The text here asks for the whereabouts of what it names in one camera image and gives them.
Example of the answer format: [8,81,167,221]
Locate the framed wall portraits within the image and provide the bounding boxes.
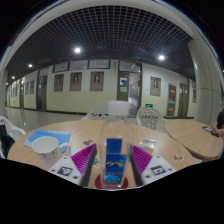
[9,70,163,98]

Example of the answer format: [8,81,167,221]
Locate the white ceramic mug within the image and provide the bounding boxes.
[31,135,72,168]

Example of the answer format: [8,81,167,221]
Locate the black bag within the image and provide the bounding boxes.
[0,124,15,158]

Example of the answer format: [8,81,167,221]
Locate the person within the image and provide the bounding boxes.
[213,109,224,138]

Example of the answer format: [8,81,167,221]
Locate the white lattice plastic chair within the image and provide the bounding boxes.
[135,105,168,130]
[0,115,27,158]
[80,105,109,122]

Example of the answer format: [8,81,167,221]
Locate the round wooden side table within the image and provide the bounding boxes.
[164,119,224,161]

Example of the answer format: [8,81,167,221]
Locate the light blue paper folder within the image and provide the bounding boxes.
[23,129,72,154]

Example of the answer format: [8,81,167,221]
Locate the clear plastic water bottle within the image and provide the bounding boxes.
[98,99,134,190]

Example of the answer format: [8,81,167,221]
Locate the dark double door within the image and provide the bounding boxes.
[36,75,48,112]

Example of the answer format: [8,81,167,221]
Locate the dark tablet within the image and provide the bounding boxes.
[201,125,214,133]

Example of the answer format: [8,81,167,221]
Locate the dark framed wall panels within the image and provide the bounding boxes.
[52,59,111,74]

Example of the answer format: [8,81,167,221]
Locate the door with red posters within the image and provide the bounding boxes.
[166,84,177,118]

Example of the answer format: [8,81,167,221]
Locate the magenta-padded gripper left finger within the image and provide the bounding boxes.
[48,143,98,188]

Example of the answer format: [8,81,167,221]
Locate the olive open door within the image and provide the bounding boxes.
[117,71,130,103]

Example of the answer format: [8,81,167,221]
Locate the round ceiling lights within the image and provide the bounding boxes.
[27,46,166,69]

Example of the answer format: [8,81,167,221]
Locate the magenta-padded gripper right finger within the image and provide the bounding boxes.
[129,144,177,187]

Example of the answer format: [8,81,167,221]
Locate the dark brown door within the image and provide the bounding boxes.
[178,83,190,118]

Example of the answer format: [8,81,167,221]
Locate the flat round red coaster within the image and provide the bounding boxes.
[94,174,129,191]

